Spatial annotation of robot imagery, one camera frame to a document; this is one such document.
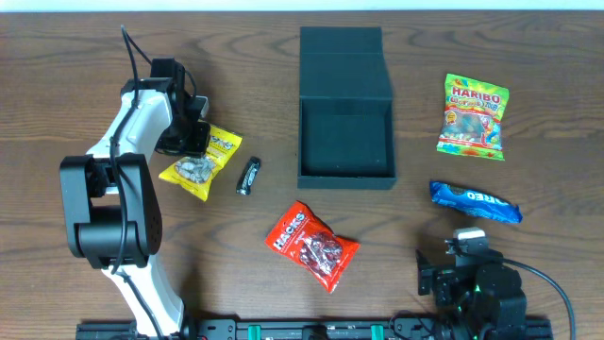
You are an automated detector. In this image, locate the yellow Hacks candy bag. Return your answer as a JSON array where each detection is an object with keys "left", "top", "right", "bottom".
[{"left": 159, "top": 125, "right": 243, "bottom": 201}]

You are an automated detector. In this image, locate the red Hacks candy bag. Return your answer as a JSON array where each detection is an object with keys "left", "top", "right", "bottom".
[{"left": 264, "top": 201, "right": 360, "bottom": 294}]

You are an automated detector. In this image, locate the green Haribo gummy bag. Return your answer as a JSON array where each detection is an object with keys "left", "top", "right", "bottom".
[{"left": 436, "top": 74, "right": 510, "bottom": 161}]

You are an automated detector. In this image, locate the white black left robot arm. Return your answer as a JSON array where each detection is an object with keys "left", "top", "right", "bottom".
[{"left": 59, "top": 59, "right": 210, "bottom": 339}]

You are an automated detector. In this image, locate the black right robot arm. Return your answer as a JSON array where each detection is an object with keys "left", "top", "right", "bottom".
[{"left": 415, "top": 251, "right": 528, "bottom": 340}]

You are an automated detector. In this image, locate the blue Oreo cookie pack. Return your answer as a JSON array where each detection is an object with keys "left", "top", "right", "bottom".
[{"left": 429, "top": 181, "right": 523, "bottom": 224}]

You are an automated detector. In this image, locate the small black candy bar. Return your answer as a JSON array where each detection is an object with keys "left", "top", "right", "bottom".
[{"left": 236, "top": 157, "right": 261, "bottom": 196}]

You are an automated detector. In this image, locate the dark green open box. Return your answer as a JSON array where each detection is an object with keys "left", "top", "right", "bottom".
[{"left": 297, "top": 26, "right": 397, "bottom": 190}]

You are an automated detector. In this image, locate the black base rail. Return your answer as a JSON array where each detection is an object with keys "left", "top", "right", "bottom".
[{"left": 75, "top": 316, "right": 554, "bottom": 340}]

